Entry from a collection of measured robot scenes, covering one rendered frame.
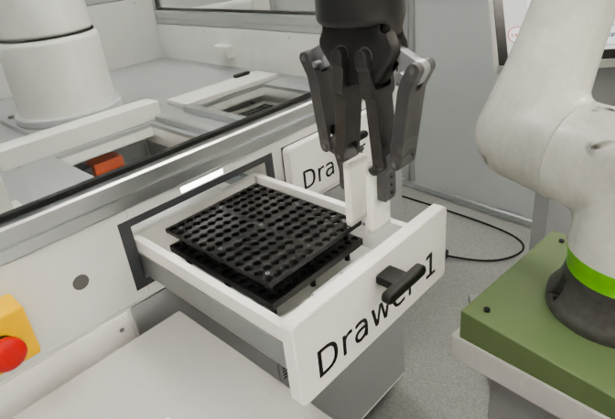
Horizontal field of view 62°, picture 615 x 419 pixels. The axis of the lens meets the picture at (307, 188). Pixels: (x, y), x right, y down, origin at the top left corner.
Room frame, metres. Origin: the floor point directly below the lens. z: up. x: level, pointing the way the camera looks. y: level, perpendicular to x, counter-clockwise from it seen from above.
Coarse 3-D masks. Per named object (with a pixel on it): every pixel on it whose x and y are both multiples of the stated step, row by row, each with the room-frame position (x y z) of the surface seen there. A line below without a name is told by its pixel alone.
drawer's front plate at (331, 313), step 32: (416, 224) 0.53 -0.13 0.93; (384, 256) 0.48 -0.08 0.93; (416, 256) 0.52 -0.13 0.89; (352, 288) 0.44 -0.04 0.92; (384, 288) 0.48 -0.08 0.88; (416, 288) 0.52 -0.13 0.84; (288, 320) 0.39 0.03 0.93; (320, 320) 0.40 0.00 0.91; (352, 320) 0.43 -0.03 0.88; (384, 320) 0.47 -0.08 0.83; (288, 352) 0.38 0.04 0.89; (352, 352) 0.43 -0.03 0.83; (320, 384) 0.39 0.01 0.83
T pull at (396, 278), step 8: (416, 264) 0.47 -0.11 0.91; (384, 272) 0.47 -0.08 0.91; (392, 272) 0.47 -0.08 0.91; (400, 272) 0.47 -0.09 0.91; (408, 272) 0.46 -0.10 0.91; (416, 272) 0.46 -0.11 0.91; (424, 272) 0.47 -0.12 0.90; (376, 280) 0.46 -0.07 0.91; (384, 280) 0.46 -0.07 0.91; (392, 280) 0.45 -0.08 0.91; (400, 280) 0.45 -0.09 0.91; (408, 280) 0.45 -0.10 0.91; (416, 280) 0.46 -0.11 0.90; (392, 288) 0.44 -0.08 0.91; (400, 288) 0.44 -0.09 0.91; (408, 288) 0.45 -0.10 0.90; (384, 296) 0.43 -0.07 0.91; (392, 296) 0.43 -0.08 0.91
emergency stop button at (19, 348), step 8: (0, 344) 0.44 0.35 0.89; (8, 344) 0.44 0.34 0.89; (16, 344) 0.44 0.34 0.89; (24, 344) 0.45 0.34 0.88; (0, 352) 0.43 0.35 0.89; (8, 352) 0.43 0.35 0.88; (16, 352) 0.44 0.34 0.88; (24, 352) 0.44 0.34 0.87; (0, 360) 0.43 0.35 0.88; (8, 360) 0.43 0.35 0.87; (16, 360) 0.44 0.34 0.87; (0, 368) 0.43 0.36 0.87; (8, 368) 0.43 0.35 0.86
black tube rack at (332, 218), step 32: (256, 192) 0.74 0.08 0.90; (192, 224) 0.65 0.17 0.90; (224, 224) 0.64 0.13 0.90; (256, 224) 0.63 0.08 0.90; (288, 224) 0.62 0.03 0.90; (320, 224) 0.66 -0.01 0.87; (192, 256) 0.61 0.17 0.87; (224, 256) 0.55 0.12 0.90; (256, 256) 0.54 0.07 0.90; (288, 256) 0.54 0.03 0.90; (320, 256) 0.57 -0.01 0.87; (256, 288) 0.52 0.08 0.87; (288, 288) 0.52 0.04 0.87
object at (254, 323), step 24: (216, 192) 0.76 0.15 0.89; (288, 192) 0.75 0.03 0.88; (312, 192) 0.72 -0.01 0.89; (168, 216) 0.69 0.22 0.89; (144, 240) 0.63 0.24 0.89; (168, 240) 0.68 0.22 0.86; (384, 240) 0.61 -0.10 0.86; (144, 264) 0.62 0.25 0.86; (168, 264) 0.57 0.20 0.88; (192, 264) 0.64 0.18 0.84; (336, 264) 0.60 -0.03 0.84; (168, 288) 0.58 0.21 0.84; (192, 288) 0.53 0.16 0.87; (216, 288) 0.50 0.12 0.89; (312, 288) 0.55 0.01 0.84; (216, 312) 0.50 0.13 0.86; (240, 312) 0.47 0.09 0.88; (264, 312) 0.44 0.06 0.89; (288, 312) 0.51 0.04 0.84; (240, 336) 0.47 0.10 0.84; (264, 336) 0.43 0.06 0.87
